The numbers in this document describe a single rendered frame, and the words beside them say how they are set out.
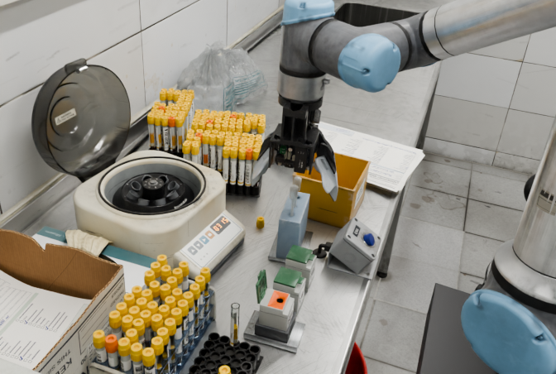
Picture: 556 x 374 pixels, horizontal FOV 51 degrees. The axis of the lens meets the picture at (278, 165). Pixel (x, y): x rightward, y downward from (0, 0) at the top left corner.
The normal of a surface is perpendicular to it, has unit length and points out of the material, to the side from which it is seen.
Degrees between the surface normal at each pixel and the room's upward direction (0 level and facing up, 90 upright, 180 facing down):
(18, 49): 90
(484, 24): 106
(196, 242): 25
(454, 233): 0
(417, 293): 0
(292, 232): 90
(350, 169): 90
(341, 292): 0
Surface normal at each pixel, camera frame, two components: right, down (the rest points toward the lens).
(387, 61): 0.63, 0.44
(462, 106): -0.33, 0.47
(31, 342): 0.08, -0.87
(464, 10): -0.81, -0.17
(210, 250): 0.43, -0.65
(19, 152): 0.94, 0.22
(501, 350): -0.77, 0.37
